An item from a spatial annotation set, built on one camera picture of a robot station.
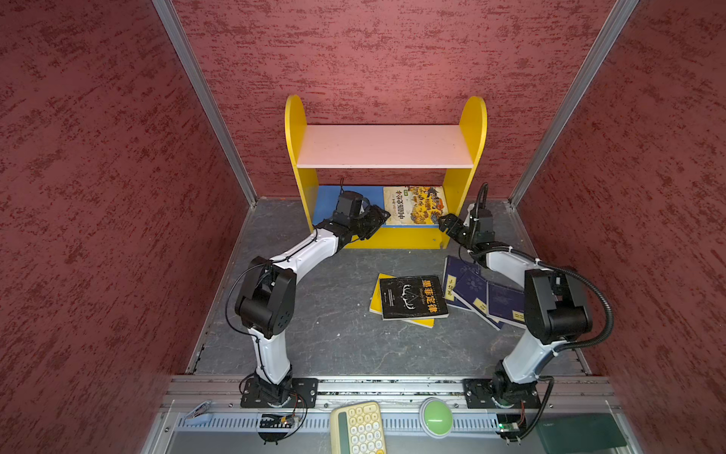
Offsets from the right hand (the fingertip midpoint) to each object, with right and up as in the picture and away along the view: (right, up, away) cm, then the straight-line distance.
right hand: (444, 227), depth 97 cm
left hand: (-20, +2, -8) cm, 22 cm away
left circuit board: (-50, -50, -26) cm, 76 cm away
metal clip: (-69, -46, -27) cm, 88 cm away
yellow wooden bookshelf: (-7, +22, +17) cm, 29 cm away
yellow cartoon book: (-24, -26, -9) cm, 36 cm away
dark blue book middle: (+3, -14, +1) cm, 15 cm away
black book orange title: (-12, -23, -7) cm, 27 cm away
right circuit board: (+10, -50, -26) cm, 57 cm away
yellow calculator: (-29, -49, -30) cm, 64 cm away
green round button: (-9, -48, -27) cm, 56 cm away
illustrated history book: (-10, +8, +3) cm, 13 cm away
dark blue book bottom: (+5, -17, -1) cm, 18 cm away
